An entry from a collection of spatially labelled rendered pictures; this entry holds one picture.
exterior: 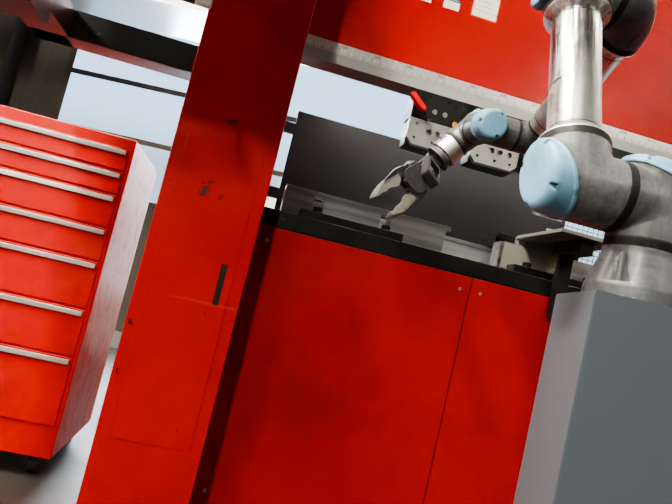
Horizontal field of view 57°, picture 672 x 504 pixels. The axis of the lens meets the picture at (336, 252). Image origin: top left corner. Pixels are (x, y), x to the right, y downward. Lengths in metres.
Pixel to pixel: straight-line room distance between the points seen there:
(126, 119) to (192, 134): 3.48
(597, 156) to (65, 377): 1.50
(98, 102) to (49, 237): 3.28
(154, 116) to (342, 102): 1.42
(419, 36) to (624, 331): 1.21
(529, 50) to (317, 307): 1.02
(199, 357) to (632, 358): 0.95
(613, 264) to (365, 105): 3.84
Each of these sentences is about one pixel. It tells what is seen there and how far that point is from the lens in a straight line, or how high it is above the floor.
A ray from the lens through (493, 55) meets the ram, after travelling 2.01.
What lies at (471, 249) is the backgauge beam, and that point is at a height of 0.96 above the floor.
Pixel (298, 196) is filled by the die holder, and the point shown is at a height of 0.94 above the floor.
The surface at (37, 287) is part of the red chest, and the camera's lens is 1.94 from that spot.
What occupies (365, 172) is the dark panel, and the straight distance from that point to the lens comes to 2.36.
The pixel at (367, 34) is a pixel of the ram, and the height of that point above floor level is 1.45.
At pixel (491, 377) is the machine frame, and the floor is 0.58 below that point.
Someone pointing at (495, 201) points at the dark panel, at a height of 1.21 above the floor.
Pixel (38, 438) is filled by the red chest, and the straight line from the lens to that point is 1.99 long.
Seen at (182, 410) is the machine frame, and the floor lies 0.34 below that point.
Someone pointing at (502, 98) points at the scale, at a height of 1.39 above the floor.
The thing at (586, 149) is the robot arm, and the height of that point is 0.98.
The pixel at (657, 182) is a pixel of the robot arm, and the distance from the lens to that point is 1.07.
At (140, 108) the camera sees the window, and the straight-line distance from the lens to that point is 5.02.
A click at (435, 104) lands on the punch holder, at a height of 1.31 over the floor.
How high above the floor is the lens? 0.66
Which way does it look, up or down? 5 degrees up
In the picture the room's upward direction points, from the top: 13 degrees clockwise
